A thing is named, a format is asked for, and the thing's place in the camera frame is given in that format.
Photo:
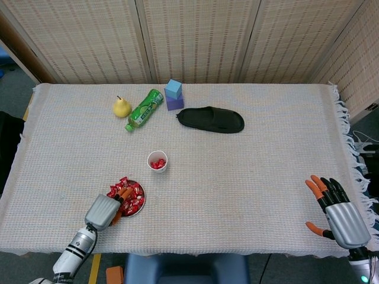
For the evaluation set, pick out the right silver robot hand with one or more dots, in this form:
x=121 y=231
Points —
x=348 y=225

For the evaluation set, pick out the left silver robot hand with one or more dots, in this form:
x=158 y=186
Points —
x=100 y=211

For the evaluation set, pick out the silver metal plate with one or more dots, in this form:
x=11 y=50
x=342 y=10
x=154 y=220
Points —
x=144 y=196

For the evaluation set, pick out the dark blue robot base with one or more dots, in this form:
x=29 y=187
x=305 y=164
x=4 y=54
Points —
x=183 y=270

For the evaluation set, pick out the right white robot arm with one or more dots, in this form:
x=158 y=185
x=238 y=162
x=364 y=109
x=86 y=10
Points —
x=359 y=264

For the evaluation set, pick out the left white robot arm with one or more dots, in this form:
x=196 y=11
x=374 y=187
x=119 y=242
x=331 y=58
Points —
x=74 y=251

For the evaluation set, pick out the white paper cup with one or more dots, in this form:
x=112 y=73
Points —
x=151 y=156

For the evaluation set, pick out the black equipment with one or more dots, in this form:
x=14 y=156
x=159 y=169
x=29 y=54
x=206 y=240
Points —
x=373 y=165

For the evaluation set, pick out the orange foam block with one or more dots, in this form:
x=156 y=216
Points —
x=115 y=275

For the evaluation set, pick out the yellow pear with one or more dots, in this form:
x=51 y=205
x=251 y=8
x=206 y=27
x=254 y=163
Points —
x=122 y=109

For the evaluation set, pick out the green drink bottle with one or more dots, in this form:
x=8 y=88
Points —
x=143 y=112

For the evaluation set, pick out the black fabric object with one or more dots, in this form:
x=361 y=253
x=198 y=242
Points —
x=9 y=148

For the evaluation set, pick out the white woven tablecloth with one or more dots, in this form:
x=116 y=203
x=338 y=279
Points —
x=222 y=192

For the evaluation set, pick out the purple foam cube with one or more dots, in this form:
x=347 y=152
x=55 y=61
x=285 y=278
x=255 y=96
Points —
x=175 y=104

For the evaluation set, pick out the black slipper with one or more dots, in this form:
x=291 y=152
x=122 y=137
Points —
x=207 y=119

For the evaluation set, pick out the light blue foam cube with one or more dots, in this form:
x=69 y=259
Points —
x=173 y=88

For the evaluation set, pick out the bamboo folding screen panel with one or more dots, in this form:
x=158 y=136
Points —
x=361 y=68
x=201 y=38
x=296 y=38
x=83 y=38

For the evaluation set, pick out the brown wooden board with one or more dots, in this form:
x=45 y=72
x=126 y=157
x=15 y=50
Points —
x=26 y=51

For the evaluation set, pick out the blue object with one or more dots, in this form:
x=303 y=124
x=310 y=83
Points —
x=4 y=57

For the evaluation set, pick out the metal screen foot bracket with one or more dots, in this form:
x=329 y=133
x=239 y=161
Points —
x=373 y=107

